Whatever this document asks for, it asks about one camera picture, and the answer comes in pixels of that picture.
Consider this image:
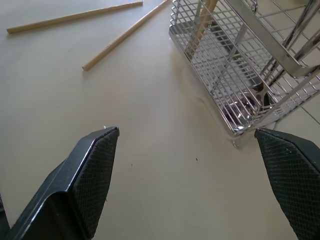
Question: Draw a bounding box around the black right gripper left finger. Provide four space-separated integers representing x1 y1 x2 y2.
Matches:
5 126 120 240

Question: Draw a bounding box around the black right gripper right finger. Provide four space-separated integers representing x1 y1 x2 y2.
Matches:
254 127 320 240

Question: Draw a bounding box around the metal spoon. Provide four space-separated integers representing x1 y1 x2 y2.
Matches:
222 82 272 121

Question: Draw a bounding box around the wooden chopstick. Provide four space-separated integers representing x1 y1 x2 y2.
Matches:
191 0 218 59
6 1 144 35
82 0 172 71

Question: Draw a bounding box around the chrome wire cutlery basket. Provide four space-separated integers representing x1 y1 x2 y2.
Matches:
168 0 320 149

